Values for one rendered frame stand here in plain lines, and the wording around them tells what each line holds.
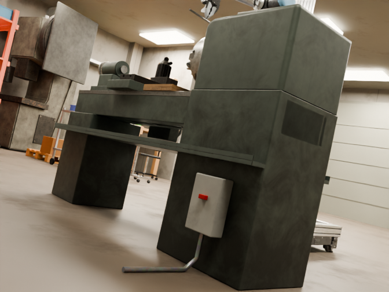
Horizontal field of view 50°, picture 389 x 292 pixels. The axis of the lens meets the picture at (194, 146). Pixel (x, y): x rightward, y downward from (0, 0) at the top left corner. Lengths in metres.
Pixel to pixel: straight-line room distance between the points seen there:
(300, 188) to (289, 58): 0.60
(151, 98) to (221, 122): 0.73
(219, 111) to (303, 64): 0.45
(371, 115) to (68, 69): 7.05
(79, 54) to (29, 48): 0.91
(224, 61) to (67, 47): 6.54
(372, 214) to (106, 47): 7.52
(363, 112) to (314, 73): 9.02
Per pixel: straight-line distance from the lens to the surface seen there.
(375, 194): 10.58
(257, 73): 1.93
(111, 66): 3.39
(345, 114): 11.15
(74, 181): 3.20
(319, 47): 2.05
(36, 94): 8.93
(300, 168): 1.98
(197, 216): 1.91
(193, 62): 2.41
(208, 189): 1.88
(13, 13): 7.06
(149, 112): 2.59
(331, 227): 3.68
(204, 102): 2.13
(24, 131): 8.42
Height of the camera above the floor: 0.47
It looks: 2 degrees up
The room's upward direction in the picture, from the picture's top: 12 degrees clockwise
